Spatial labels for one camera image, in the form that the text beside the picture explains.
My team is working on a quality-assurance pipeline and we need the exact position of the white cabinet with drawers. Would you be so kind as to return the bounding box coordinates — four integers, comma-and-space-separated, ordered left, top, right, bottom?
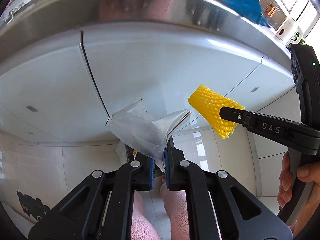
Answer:
259, 0, 319, 37

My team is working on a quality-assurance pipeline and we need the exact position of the yellow foam net sleeve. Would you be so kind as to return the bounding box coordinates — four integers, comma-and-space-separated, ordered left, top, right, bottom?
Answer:
188, 85, 245, 139

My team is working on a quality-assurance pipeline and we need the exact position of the silver foil bag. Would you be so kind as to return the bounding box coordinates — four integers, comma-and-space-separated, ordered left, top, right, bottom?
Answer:
106, 98, 191, 172

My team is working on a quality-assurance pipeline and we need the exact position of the green potted plant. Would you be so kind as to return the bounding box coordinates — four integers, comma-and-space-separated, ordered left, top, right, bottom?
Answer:
291, 31, 305, 44

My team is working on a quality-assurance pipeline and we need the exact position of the white electric kettle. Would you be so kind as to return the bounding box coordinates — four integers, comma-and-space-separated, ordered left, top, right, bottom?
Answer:
276, 18, 304, 46

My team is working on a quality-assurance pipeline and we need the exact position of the person's right hand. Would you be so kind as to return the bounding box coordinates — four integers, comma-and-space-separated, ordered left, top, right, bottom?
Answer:
277, 152, 320, 238

